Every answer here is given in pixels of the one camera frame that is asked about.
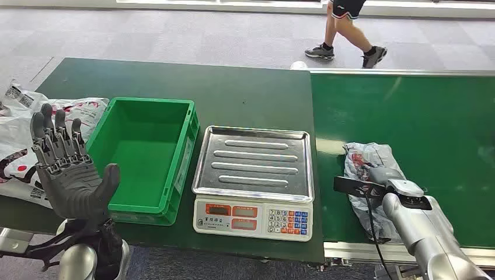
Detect electronic scale with steel tray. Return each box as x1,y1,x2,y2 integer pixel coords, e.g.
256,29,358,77
191,125,316,243

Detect person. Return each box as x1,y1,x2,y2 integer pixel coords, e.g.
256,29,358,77
304,0,389,70

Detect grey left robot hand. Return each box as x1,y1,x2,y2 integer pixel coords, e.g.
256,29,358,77
30,103,121,224

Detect green plastic crate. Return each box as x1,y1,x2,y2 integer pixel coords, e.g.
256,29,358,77
85,96,201,228

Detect grey poly mailer package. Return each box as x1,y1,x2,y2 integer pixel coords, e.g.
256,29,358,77
343,142,405,244

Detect white poly bag red print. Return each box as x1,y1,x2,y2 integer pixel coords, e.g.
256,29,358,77
0,80,110,145

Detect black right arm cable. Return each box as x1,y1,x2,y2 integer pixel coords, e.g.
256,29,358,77
357,187,393,280

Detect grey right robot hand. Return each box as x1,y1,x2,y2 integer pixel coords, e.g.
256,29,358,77
365,165,406,187

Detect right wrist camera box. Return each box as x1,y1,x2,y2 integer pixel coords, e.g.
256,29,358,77
333,176,388,199

